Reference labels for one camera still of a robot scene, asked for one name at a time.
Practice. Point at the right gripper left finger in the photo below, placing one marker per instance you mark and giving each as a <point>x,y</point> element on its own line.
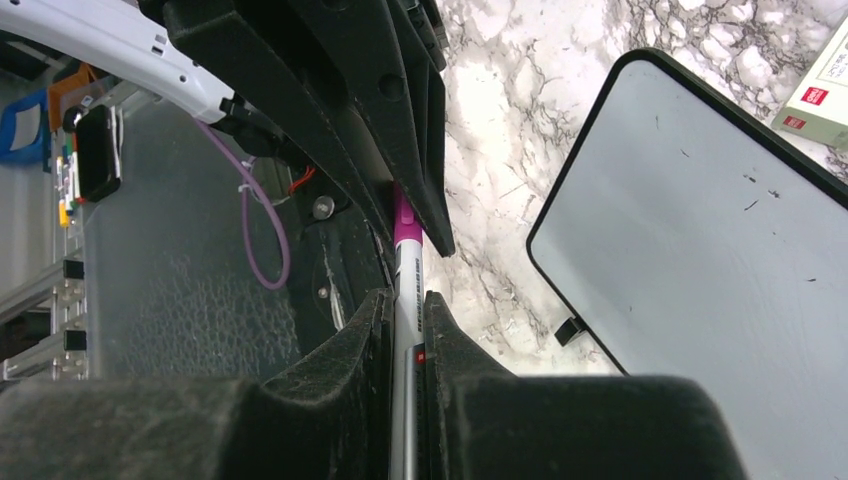
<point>326,417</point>

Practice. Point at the aluminium frame rack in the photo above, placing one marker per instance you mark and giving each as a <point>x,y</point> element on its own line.
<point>106,296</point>

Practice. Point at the small green white box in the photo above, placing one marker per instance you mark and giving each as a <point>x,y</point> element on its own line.
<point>817,109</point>

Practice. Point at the magenta marker cap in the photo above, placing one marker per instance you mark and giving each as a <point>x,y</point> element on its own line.
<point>406,224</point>

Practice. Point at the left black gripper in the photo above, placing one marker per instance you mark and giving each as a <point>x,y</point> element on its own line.
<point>297,65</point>

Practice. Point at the blue holder with paper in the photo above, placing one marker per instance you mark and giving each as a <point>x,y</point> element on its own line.
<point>24,130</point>

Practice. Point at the black-framed whiteboard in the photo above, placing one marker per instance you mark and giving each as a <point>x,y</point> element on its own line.
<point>693,241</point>

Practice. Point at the black device on rack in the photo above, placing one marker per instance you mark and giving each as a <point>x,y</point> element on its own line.
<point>98,135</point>

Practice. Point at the magenta capped whiteboard marker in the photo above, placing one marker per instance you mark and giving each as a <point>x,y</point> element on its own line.
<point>408,414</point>

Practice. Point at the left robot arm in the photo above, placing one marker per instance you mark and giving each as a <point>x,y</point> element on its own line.
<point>116,37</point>

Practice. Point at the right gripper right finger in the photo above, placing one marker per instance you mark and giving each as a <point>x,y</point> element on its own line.
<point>488,423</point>

